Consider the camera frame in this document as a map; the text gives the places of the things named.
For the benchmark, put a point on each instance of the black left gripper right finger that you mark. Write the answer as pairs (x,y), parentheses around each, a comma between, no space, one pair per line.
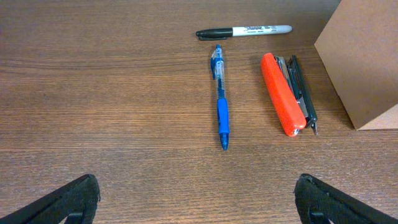
(318,202)

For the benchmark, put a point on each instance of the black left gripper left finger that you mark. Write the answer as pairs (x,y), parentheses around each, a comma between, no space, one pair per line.
(75,202)

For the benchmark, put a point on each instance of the orange black stapler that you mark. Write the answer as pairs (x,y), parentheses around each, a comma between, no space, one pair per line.
(289,93)

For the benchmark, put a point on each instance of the brown cardboard box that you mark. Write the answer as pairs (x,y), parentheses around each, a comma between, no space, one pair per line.
(358,48)

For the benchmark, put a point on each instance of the blue ballpoint pen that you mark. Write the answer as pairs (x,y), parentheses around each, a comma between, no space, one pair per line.
(217,68)

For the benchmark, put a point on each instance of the black sharpie marker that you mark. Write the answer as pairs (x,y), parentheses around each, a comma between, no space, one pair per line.
(224,33)

